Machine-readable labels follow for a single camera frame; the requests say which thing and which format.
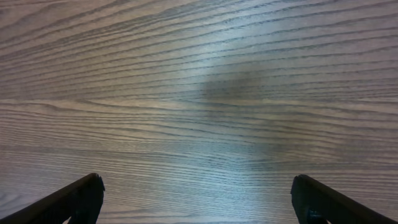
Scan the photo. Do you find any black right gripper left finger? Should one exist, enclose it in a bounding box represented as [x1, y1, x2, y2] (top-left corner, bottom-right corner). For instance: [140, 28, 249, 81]
[1, 173, 105, 224]

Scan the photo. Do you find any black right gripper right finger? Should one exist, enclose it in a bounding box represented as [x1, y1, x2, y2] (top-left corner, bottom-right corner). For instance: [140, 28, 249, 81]
[290, 174, 397, 224]

